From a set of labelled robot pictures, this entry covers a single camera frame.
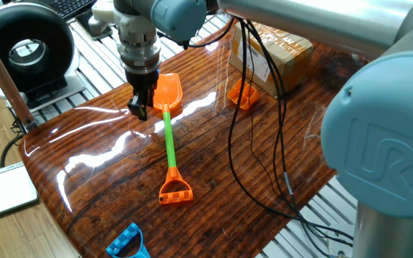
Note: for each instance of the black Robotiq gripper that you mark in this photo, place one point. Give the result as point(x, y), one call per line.
point(142, 79)

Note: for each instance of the orange toy shovel green shaft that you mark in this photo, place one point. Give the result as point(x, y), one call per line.
point(170, 143)

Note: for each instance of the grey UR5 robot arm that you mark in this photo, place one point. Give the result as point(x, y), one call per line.
point(382, 136)

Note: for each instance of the wood-grain table mat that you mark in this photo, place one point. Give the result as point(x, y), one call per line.
point(206, 172)

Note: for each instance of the black smartphone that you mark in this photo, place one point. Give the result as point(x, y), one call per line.
point(81, 22)

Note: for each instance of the orange grid toy block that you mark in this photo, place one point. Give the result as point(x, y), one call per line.
point(251, 98)

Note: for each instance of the black keyboard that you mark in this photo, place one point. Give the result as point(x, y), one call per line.
point(70, 7)

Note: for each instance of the blue toy tool yellow shaft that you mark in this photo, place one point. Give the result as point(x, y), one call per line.
point(125, 238)

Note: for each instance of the brown wooden pole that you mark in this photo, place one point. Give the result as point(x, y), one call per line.
point(2, 77)

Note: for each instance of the taped cardboard box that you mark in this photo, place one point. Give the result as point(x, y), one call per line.
point(285, 53)

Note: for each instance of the white tablet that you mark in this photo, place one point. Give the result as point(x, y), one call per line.
point(2, 190)

